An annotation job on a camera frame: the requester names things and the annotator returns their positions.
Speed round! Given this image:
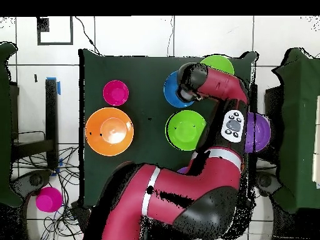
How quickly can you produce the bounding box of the small green bowl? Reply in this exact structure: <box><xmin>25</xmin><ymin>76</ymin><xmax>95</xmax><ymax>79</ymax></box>
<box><xmin>164</xmin><ymin>109</ymin><xmax>208</xmax><ymax>152</ymax></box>

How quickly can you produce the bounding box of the black cable with connector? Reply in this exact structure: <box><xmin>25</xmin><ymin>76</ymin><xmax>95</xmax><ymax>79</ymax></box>
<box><xmin>74</xmin><ymin>16</ymin><xmax>101</xmax><ymax>56</ymax></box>

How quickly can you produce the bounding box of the black metal stool frame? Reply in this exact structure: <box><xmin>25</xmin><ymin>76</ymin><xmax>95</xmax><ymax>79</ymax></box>
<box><xmin>11</xmin><ymin>78</ymin><xmax>59</xmax><ymax>171</ymax></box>

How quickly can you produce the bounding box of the dark green table cloth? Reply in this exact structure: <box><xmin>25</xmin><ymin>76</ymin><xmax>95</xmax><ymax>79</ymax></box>
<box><xmin>78</xmin><ymin>48</ymin><xmax>258</xmax><ymax>209</ymax></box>

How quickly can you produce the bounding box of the pink cup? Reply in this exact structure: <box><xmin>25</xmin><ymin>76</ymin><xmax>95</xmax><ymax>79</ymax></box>
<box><xmin>35</xmin><ymin>186</ymin><xmax>63</xmax><ymax>213</ymax></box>

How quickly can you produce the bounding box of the green cloth covered table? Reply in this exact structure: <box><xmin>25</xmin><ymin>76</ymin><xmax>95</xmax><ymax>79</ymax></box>
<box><xmin>0</xmin><ymin>41</ymin><xmax>24</xmax><ymax>208</ymax></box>
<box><xmin>271</xmin><ymin>47</ymin><xmax>320</xmax><ymax>214</ymax></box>

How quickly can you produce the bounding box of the large green bowl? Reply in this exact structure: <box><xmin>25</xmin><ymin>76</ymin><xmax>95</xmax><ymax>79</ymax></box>
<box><xmin>199</xmin><ymin>54</ymin><xmax>235</xmax><ymax>76</ymax></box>

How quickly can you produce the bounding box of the black grey base foot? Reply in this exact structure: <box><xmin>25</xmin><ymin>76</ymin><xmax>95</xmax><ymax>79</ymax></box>
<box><xmin>254</xmin><ymin>171</ymin><xmax>283</xmax><ymax>197</ymax></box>
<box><xmin>11</xmin><ymin>169</ymin><xmax>53</xmax><ymax>199</ymax></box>

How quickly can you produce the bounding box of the black power adapter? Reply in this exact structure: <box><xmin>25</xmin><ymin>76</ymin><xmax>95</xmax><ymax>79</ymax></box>
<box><xmin>69</xmin><ymin>201</ymin><xmax>91</xmax><ymax>226</ymax></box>

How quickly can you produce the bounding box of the pink bowl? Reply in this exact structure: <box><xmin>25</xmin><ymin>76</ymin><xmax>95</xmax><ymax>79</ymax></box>
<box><xmin>102</xmin><ymin>79</ymin><xmax>130</xmax><ymax>106</ymax></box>

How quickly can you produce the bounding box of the blue bowl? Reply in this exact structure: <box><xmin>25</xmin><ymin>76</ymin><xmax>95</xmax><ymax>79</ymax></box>
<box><xmin>163</xmin><ymin>70</ymin><xmax>195</xmax><ymax>109</ymax></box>

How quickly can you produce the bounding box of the tangle of black cables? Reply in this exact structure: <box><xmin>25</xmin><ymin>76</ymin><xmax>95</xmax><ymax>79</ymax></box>
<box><xmin>11</xmin><ymin>129</ymin><xmax>87</xmax><ymax>240</ymax></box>

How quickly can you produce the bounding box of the large orange bowl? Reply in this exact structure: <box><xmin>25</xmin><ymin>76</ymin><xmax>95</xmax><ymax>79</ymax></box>
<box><xmin>85</xmin><ymin>107</ymin><xmax>135</xmax><ymax>157</ymax></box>

